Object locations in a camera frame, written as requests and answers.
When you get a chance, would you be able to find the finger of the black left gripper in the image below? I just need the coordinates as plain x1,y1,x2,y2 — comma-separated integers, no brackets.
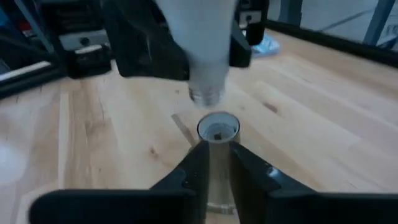
104,0,190,81
230,21,252,67

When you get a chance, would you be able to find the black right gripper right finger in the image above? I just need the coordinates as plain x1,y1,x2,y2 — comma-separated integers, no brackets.
229,142,398,224

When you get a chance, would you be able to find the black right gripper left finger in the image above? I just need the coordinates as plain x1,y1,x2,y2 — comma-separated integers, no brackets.
29,140,210,224

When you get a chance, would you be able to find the white flood lightbulb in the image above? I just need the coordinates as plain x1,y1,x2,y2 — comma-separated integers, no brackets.
155,0,238,107

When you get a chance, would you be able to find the metal lamp socket stand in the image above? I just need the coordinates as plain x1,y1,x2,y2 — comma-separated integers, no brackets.
197,111,241,215

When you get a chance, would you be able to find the folded light blue cloth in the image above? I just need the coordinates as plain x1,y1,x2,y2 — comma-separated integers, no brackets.
250,33,280,59

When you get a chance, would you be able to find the grey metal frame post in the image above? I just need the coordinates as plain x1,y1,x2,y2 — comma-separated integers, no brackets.
362,0,397,46
278,0,304,27

